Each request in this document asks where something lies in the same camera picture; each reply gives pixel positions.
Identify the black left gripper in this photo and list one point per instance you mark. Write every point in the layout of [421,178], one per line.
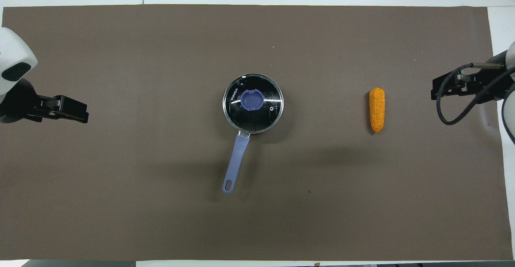
[44,108]

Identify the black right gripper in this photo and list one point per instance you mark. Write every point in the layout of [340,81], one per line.
[452,86]

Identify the orange corn cob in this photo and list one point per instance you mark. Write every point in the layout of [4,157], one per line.
[377,110]

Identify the glass lid with blue knob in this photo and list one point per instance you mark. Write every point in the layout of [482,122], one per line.
[257,118]

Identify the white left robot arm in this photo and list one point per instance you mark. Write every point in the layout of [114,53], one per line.
[12,45]

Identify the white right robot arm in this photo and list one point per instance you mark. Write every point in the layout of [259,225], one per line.
[507,114]

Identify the brown table mat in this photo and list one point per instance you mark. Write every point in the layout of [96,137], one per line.
[161,218]

